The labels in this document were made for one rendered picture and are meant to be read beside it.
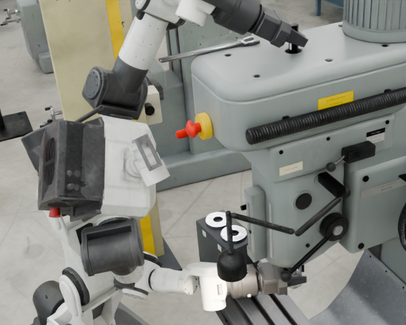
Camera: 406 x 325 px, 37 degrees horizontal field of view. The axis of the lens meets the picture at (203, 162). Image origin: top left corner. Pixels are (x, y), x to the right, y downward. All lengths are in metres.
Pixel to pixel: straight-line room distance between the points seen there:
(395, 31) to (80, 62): 1.94
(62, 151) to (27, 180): 3.35
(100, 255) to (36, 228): 2.75
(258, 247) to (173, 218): 2.56
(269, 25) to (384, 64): 0.27
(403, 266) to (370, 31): 0.81
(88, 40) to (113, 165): 1.54
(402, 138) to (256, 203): 0.39
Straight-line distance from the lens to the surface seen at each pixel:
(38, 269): 3.94
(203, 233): 2.16
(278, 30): 1.33
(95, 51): 3.08
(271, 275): 1.71
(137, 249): 1.55
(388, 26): 1.44
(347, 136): 1.43
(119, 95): 1.64
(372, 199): 1.58
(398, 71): 1.43
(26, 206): 4.56
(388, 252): 2.02
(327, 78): 1.32
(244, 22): 1.32
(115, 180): 1.58
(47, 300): 2.54
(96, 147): 1.57
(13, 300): 3.78
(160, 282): 1.80
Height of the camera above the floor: 2.38
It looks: 30 degrees down
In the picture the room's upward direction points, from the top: 5 degrees counter-clockwise
